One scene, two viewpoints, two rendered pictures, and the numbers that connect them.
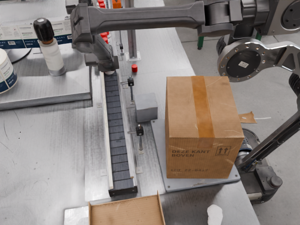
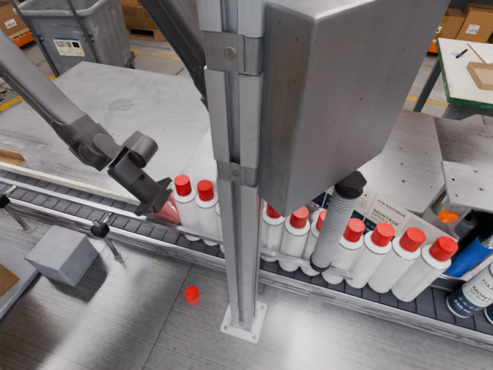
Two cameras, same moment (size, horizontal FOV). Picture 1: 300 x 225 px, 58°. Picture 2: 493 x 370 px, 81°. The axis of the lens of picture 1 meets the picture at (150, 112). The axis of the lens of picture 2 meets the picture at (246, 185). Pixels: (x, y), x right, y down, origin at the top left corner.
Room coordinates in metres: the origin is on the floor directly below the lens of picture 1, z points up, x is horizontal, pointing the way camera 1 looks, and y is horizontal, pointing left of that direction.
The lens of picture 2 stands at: (1.45, -0.11, 1.53)
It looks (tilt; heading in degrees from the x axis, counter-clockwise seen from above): 48 degrees down; 116
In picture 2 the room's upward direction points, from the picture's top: straight up
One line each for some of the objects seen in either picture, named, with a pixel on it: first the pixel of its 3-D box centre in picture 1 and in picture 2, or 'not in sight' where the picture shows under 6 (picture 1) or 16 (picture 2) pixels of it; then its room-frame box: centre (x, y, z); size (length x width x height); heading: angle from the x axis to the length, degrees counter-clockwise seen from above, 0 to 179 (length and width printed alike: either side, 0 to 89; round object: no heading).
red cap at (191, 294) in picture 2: (134, 68); (192, 294); (1.22, 0.08, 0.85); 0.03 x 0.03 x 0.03
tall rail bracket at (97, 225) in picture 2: (127, 89); (111, 232); (0.97, 0.11, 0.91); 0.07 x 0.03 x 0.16; 99
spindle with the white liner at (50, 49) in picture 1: (49, 47); not in sight; (1.16, 0.50, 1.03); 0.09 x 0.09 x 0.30
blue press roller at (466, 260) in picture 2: not in sight; (464, 261); (1.73, 0.35, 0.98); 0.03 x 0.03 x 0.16
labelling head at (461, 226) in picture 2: not in sight; (450, 231); (1.69, 0.39, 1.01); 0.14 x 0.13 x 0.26; 9
